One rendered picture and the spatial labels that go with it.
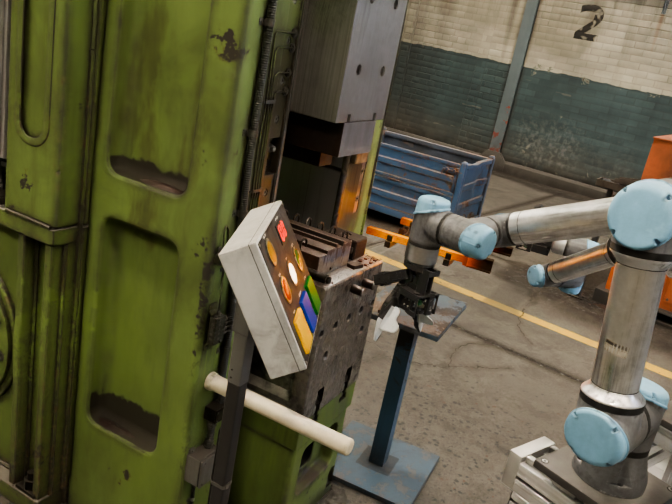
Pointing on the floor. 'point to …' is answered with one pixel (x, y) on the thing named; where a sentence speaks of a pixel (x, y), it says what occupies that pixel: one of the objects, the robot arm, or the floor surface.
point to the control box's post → (232, 415)
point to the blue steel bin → (427, 176)
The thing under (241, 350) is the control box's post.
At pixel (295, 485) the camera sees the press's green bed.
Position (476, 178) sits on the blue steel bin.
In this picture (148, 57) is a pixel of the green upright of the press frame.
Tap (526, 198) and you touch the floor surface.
